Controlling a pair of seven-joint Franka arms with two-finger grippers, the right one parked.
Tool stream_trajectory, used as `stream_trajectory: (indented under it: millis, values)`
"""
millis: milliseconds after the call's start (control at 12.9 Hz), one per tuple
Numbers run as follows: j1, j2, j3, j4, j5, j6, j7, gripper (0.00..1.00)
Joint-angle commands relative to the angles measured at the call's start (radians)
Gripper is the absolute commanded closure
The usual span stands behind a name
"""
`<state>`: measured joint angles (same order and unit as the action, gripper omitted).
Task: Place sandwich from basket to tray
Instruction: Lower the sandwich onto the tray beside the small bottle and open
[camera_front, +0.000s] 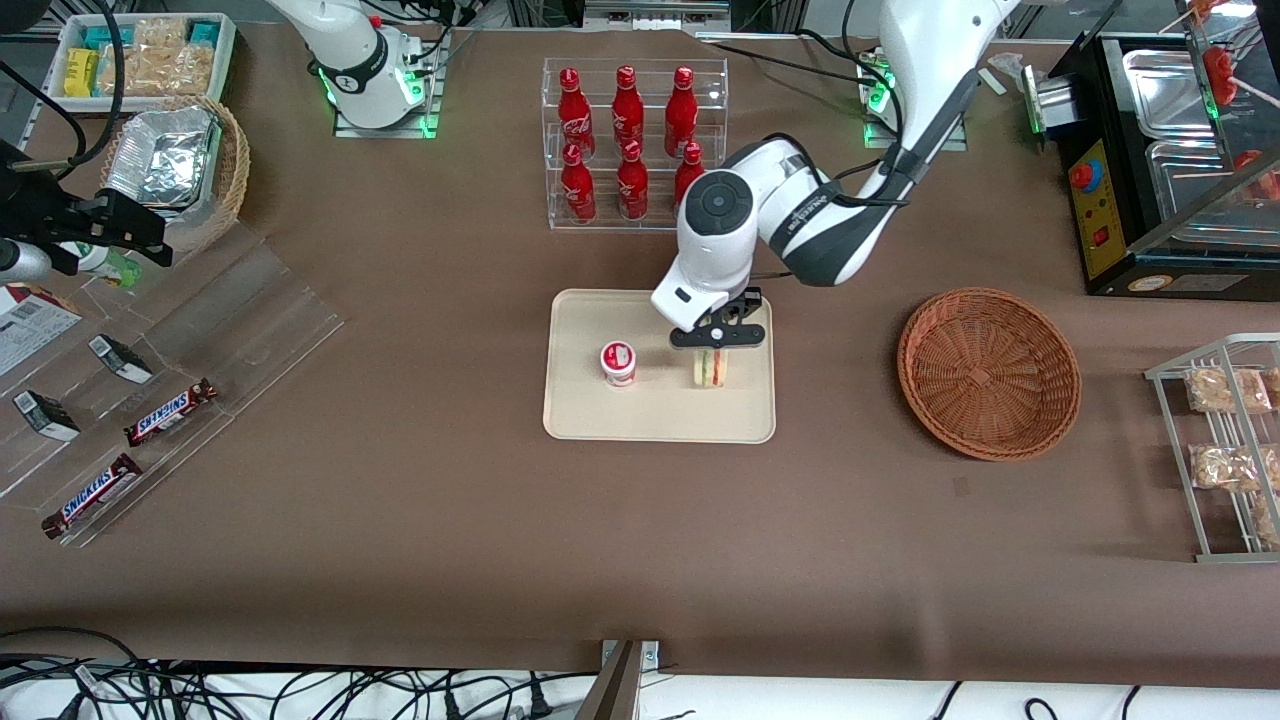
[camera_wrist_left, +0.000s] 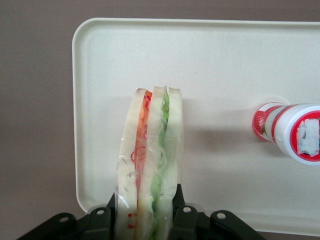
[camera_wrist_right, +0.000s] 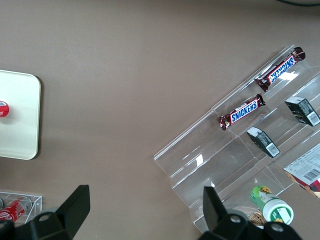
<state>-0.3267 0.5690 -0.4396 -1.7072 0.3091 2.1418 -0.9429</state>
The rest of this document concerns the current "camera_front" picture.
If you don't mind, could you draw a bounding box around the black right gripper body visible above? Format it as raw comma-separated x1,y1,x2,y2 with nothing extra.
0,140,103,275

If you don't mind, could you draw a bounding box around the deep tan wicker basket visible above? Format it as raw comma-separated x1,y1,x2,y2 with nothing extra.
98,95,251,256

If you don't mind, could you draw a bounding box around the cream plastic tray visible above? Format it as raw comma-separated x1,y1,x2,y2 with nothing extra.
542,289,777,444

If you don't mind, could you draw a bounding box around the shallow round brown wicker basket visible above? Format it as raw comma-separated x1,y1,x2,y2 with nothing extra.
896,288,1083,462

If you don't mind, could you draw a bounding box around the white green small bottle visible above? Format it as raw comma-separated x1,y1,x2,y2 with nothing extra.
60,240,143,289

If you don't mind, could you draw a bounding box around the silver foil container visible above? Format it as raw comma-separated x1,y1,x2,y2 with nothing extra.
105,108,221,211

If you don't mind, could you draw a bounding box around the clear acrylic bottle rack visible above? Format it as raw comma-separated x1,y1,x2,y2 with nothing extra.
542,57,729,233

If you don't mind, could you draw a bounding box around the small black white box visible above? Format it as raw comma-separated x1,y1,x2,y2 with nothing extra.
12,390,81,442
88,334,154,385

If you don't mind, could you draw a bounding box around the red white printed box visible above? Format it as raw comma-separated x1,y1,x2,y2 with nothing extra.
0,283,84,376

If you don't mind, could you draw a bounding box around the red cola bottle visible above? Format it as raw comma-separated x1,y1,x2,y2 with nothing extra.
557,67,597,161
616,140,649,221
612,65,646,156
673,142,707,206
665,66,698,158
560,142,598,224

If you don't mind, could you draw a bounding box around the clear acrylic display stand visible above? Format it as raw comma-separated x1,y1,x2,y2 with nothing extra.
0,220,346,549

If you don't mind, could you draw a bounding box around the clear cracker bag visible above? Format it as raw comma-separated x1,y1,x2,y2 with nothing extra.
150,20,216,96
100,45,166,97

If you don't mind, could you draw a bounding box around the Snickers chocolate bar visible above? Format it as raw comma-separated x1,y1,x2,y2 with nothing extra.
41,453,144,541
123,378,219,447

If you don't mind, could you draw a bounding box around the white plastic bin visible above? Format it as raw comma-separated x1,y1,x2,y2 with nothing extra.
45,12,238,111

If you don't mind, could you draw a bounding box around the clear plastic wrapper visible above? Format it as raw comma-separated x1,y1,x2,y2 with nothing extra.
985,50,1036,97

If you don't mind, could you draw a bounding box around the brown table cover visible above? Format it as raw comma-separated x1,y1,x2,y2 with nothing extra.
0,22,1280,691

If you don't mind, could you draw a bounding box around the black food warmer appliance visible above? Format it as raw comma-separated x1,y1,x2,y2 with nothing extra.
1020,30,1280,299

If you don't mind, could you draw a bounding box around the steel warmer pan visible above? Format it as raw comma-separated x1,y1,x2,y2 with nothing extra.
1145,140,1280,223
1120,48,1216,141

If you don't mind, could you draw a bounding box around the red sausage skewer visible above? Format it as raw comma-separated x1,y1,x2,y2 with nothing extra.
1160,0,1229,31
1203,45,1280,109
1235,150,1280,201

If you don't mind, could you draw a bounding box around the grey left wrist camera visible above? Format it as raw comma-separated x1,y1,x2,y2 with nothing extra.
668,322,767,350

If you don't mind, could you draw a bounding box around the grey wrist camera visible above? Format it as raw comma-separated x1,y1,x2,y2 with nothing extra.
0,238,53,283
668,322,767,350

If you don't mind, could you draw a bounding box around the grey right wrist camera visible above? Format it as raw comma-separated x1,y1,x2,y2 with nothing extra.
0,238,53,283

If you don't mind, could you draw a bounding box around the black hanging cable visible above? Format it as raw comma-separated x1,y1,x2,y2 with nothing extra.
0,0,127,183

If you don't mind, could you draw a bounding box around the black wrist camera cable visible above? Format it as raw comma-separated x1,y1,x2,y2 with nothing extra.
755,130,913,211

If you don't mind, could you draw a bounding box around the black tabletop cable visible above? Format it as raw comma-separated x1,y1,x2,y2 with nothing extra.
698,28,893,71

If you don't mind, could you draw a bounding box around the metal table bracket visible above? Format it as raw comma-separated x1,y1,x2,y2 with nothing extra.
575,640,661,720

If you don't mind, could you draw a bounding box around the silver wire rack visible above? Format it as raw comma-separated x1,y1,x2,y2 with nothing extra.
1145,335,1280,563

